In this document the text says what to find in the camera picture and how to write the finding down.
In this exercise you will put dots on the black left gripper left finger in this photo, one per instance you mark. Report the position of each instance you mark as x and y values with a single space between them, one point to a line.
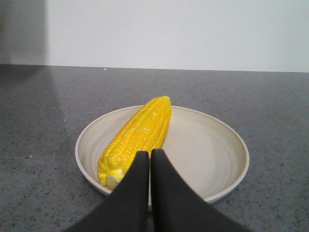
125 209

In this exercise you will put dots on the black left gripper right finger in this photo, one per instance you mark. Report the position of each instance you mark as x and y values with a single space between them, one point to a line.
177 208

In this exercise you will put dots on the yellow corn cob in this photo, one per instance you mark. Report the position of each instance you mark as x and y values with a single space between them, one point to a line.
145 131

